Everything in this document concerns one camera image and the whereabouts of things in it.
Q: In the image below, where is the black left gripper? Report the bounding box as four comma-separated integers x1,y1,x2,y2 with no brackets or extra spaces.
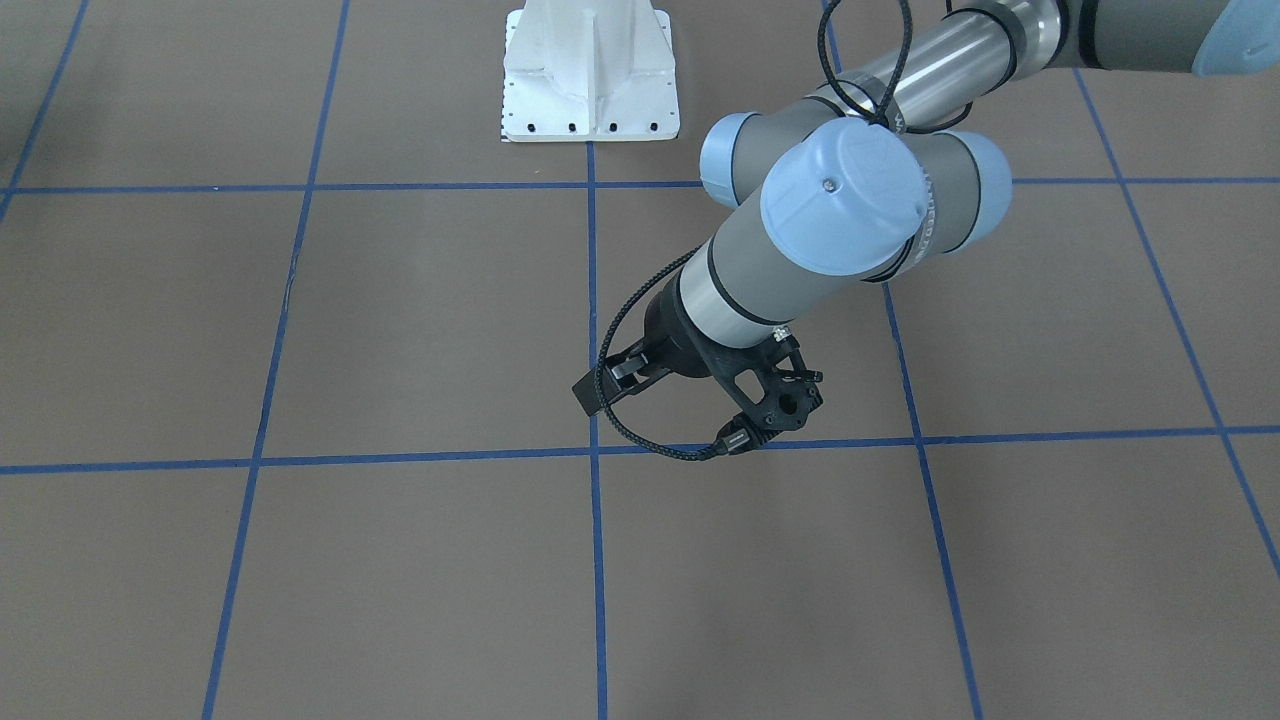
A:
572,284,730,416

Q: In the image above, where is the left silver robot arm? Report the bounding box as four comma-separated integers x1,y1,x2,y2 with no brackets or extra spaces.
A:
573,1,1277,430

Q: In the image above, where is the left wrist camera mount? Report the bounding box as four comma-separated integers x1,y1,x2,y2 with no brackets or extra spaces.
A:
698,325,823,456

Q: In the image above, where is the white camera stand pedestal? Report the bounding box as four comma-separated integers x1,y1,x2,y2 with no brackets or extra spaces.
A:
500,1,681,143

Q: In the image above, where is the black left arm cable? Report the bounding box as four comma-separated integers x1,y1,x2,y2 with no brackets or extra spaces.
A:
595,0,977,462

